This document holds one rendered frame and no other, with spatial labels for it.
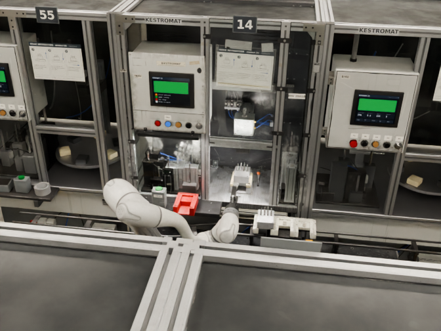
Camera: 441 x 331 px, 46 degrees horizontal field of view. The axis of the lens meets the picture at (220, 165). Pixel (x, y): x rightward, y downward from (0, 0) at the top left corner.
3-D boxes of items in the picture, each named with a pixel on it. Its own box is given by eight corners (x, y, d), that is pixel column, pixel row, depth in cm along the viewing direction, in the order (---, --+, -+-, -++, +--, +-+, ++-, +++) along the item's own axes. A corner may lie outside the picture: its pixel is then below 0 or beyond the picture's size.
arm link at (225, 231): (228, 207, 264) (212, 222, 270) (224, 226, 251) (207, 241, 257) (244, 219, 266) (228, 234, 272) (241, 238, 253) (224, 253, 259)
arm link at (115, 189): (176, 298, 274) (156, 274, 289) (200, 278, 278) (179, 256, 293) (109, 208, 222) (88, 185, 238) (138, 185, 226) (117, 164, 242)
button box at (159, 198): (152, 207, 313) (151, 191, 307) (155, 200, 320) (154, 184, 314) (165, 208, 312) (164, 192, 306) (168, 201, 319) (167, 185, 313)
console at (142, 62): (132, 131, 300) (126, 53, 276) (145, 110, 324) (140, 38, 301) (204, 136, 295) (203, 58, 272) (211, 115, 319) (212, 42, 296)
